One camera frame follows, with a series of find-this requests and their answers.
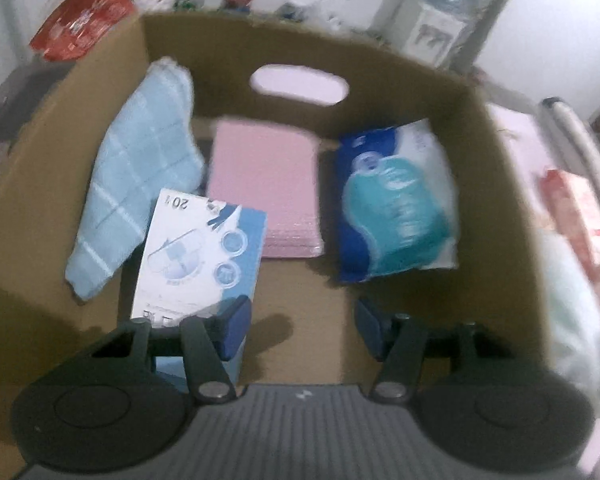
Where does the large white plastic bag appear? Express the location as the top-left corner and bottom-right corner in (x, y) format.
(537, 225), (600, 416)

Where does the brown cardboard box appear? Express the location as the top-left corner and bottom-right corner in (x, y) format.
(0, 12), (556, 480)

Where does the red white packet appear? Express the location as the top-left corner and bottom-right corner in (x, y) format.
(539, 169), (600, 281)

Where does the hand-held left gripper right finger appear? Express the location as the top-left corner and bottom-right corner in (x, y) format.
(355, 297), (508, 403)

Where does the white water dispenser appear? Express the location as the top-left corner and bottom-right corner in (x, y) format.
(372, 0), (481, 68)

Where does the pink cloth pack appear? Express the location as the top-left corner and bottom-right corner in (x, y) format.
(205, 119), (326, 260)

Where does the light blue checked towel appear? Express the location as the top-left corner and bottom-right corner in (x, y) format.
(64, 57), (206, 303)

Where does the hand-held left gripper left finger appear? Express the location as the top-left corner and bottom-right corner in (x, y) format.
(92, 295), (253, 403)

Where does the blue teal tissue pack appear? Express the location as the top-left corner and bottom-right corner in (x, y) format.
(334, 119), (460, 283)

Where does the white blue mask box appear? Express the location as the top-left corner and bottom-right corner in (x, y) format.
(130, 187), (268, 396)

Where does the red printed bag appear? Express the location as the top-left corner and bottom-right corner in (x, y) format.
(29, 0), (137, 63)

